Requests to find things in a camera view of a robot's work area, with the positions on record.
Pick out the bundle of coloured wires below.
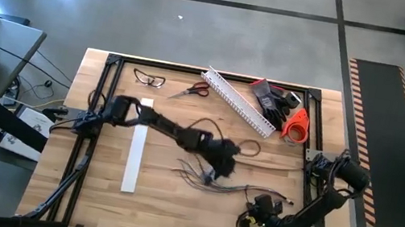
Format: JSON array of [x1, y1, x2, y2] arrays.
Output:
[[170, 167, 296, 205]]

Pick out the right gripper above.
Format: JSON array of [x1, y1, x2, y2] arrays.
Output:
[[241, 208, 291, 227]]

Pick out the black metal beam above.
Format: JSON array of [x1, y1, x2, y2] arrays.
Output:
[[0, 101, 54, 199]]

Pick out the white printed cardboard box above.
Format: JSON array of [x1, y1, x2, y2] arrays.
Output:
[[0, 101, 58, 166]]

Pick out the clear safety glasses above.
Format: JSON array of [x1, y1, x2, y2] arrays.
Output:
[[130, 67, 168, 90]]

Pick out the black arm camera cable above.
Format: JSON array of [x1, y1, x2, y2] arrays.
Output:
[[184, 113, 267, 160]]

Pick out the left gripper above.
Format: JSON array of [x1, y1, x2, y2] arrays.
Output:
[[192, 131, 242, 183]]

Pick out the red handled scissors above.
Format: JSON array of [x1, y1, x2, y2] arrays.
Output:
[[167, 76, 212, 105]]

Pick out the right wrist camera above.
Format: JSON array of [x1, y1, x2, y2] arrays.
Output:
[[251, 193, 276, 216]]

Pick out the small black grey device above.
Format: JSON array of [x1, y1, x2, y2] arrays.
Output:
[[283, 90, 304, 111]]

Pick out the white slotted wire duct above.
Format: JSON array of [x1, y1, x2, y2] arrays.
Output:
[[192, 62, 285, 140]]

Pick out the black glove red cuff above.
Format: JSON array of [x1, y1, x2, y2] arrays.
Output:
[[242, 76, 294, 132], [265, 84, 296, 120]]

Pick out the bundle of thin wires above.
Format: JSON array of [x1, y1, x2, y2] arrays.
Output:
[[168, 157, 299, 207]]

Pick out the flat white plastic strip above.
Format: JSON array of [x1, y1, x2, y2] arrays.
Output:
[[119, 96, 155, 196]]

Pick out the black striped floor mat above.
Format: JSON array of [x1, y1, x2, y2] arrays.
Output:
[[322, 57, 405, 227]]

